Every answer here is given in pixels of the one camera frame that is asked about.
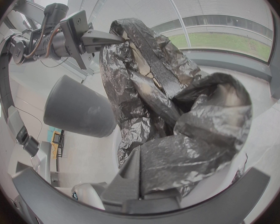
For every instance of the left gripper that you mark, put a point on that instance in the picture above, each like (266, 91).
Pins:
(60, 45)

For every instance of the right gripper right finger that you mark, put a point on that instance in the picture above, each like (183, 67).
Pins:
(161, 195)

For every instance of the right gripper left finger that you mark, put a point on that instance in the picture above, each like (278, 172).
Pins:
(130, 190)

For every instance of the black plastic bag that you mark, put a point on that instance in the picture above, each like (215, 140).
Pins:
(135, 97)

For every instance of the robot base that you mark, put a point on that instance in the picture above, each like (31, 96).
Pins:
(88, 195)

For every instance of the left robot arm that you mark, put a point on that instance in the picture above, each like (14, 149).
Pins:
(57, 14)

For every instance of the dark grey round chair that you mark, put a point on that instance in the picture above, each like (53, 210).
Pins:
(79, 106)

